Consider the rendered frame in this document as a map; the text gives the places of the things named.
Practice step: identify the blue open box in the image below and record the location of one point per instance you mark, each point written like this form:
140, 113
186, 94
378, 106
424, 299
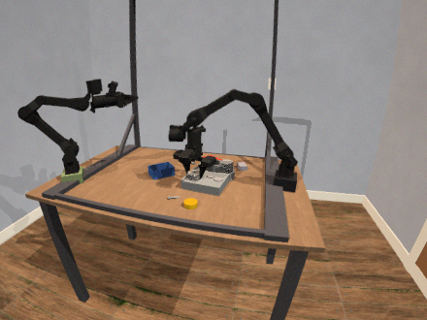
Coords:
161, 170

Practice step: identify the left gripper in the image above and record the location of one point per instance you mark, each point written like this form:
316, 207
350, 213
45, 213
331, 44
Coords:
208, 161

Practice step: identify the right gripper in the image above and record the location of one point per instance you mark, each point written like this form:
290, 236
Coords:
118, 100

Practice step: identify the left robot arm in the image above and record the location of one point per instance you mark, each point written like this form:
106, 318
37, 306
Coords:
195, 118

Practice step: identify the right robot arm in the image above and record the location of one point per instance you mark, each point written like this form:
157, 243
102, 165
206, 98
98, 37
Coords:
29, 114

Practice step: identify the yellow short cylinder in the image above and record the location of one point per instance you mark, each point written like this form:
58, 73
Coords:
190, 203

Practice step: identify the grey toothed gear with yellow arrow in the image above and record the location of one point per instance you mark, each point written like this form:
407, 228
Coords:
193, 175

